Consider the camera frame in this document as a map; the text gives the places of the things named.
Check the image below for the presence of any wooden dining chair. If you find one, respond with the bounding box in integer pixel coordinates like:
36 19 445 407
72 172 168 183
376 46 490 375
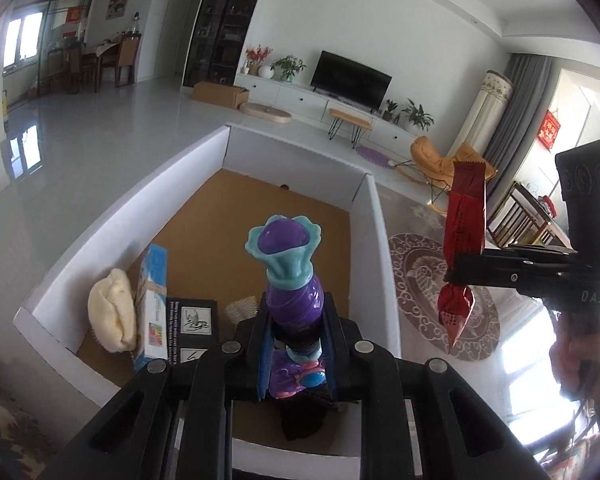
115 32 143 88

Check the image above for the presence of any grey curtain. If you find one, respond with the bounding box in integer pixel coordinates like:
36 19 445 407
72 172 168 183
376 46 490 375
482 52 561 211

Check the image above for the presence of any wooden stool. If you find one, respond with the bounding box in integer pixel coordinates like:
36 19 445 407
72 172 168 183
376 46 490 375
327 108 373 150

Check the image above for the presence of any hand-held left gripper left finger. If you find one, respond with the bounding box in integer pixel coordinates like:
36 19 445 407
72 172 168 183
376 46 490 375
50 310 276 480

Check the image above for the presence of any green leafy potted plant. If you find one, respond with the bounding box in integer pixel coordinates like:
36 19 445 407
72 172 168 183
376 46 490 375
271 55 307 83

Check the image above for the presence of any person's right hand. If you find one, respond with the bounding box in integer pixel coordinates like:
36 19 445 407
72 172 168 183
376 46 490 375
549 310 600 411

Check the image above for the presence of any brown cardboard box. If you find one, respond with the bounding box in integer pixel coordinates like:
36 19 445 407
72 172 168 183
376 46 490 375
192 81 251 109

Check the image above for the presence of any slatted wooden chair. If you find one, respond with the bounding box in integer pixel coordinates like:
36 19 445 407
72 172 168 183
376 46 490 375
487 182 556 248

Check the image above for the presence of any white television cabinet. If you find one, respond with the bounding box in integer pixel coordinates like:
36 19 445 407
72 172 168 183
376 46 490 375
234 72 431 148

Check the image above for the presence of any red wall hanging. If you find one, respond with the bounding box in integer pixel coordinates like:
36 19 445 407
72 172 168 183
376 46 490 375
539 110 561 150

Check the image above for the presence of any orange lounge chair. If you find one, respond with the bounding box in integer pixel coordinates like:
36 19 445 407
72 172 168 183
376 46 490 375
394 135 496 211

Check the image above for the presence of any white cardboard box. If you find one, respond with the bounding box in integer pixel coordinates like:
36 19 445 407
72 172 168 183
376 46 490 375
12 125 403 461

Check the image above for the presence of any covered standing air conditioner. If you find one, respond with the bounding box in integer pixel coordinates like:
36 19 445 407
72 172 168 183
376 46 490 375
447 70 515 161

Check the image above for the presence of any pearl headband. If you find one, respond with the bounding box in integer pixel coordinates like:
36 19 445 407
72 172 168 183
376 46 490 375
222 295 261 323

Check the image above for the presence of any red foil packet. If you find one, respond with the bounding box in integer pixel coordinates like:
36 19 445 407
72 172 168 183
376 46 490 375
437 160 488 356

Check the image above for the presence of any patterned rug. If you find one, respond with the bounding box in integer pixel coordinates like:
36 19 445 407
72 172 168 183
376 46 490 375
0 340 81 480

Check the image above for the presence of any dark glass display cabinet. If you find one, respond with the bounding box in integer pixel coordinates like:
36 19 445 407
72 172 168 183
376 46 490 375
182 0 273 88

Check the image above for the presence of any large potted plant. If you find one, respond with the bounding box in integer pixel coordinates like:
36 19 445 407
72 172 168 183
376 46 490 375
400 99 435 133

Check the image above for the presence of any black printed carton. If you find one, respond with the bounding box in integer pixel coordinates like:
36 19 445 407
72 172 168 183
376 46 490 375
166 297 218 366

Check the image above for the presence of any blue medicine box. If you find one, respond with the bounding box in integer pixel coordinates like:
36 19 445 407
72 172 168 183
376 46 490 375
132 244 170 373

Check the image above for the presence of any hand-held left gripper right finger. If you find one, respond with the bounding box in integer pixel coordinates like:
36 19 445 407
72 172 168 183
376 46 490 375
324 293 551 480

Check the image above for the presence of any purple toy figure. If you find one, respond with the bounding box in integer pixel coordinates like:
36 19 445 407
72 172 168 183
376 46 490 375
245 214 331 401

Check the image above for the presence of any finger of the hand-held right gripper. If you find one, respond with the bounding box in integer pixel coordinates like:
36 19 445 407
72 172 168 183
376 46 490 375
484 245 579 257
444 254 576 291

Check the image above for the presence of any red door decoration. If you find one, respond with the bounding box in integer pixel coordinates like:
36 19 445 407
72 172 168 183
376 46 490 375
65 7 86 38

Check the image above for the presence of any black television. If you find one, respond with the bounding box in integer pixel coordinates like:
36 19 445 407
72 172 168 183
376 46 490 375
311 51 393 111

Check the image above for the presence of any beige cat scratcher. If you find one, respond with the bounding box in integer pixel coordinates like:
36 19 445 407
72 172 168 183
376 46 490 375
240 102 293 124

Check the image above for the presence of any purple floor mat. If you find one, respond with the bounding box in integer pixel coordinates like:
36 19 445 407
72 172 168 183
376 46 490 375
355 145 393 168

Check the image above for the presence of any black knitted garment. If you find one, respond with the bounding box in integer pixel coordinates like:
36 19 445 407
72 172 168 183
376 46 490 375
279 392 346 442

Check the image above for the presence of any red flower arrangement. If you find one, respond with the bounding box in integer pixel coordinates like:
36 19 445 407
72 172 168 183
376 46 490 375
244 45 273 76

